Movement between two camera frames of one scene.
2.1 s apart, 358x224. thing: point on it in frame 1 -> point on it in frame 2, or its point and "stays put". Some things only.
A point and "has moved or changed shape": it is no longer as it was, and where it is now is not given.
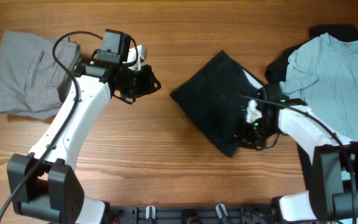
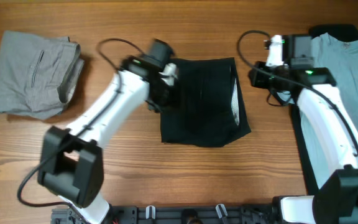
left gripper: x=148 y=85 -> x=171 y=101
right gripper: x=243 y=135 -> x=257 y=79
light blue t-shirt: x=337 y=81 stays put
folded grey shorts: x=27 y=79 stays put
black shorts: x=214 y=94 has moved or changed shape
